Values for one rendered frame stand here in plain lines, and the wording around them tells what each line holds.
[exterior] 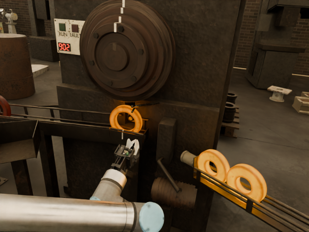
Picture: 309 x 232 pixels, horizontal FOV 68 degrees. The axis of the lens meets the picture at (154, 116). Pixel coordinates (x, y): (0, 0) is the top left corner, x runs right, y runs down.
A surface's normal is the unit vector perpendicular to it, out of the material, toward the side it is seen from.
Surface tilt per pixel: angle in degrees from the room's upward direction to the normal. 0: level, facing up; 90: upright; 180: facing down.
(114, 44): 90
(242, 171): 90
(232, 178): 90
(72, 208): 30
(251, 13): 90
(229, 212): 0
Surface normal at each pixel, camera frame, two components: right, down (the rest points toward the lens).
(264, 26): -0.11, 0.40
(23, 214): 0.47, -0.26
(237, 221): 0.06, -0.91
